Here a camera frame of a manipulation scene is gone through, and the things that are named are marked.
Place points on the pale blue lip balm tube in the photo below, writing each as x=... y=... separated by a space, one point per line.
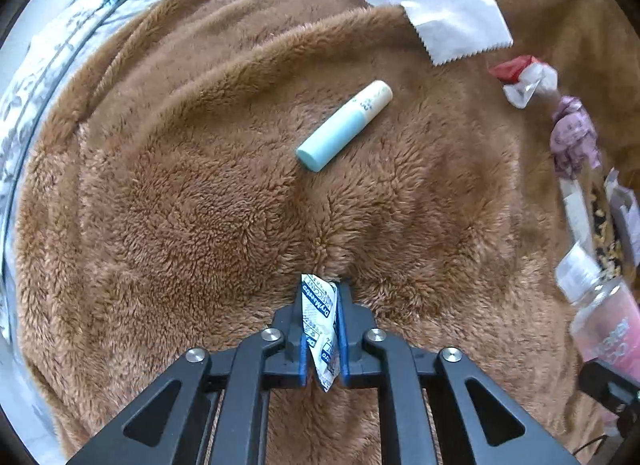
x=345 y=125

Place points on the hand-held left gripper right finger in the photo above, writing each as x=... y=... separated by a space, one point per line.
x=341 y=345

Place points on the pink plastic bottle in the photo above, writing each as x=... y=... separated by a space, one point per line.
x=610 y=325

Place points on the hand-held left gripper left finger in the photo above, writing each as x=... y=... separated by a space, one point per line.
x=302 y=370

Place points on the floral pillow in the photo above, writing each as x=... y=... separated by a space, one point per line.
x=60 y=45

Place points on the clear plastic packet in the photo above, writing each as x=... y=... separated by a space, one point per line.
x=577 y=210

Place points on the purple cardboard box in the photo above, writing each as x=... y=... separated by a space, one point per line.
x=625 y=200

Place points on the red white crumpled wrapper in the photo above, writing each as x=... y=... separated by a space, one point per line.
x=520 y=80

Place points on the brown fleece blanket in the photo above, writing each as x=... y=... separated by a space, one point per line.
x=175 y=195

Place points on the purple wrapper ball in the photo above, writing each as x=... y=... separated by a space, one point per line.
x=575 y=135

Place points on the white serrated paper wrapper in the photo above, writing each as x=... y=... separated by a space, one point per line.
x=440 y=15

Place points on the white desiccant packet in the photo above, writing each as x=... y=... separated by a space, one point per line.
x=320 y=340

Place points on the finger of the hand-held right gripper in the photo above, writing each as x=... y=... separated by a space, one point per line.
x=600 y=385

